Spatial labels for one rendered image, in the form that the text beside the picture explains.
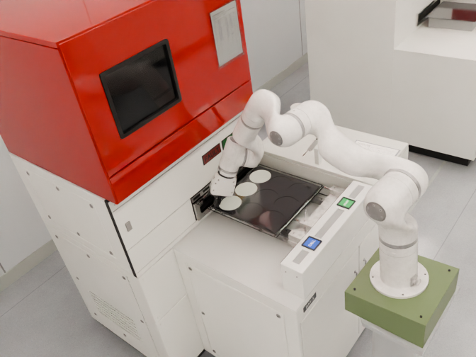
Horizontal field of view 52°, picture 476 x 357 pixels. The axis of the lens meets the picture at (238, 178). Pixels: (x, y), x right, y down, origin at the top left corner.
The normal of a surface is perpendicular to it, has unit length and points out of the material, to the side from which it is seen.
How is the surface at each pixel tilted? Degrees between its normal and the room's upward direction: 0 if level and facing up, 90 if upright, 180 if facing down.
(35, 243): 90
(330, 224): 0
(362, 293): 4
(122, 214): 90
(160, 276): 90
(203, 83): 90
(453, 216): 0
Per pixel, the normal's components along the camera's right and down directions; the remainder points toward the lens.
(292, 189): -0.14, -0.79
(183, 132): 0.78, 0.28
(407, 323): -0.63, 0.53
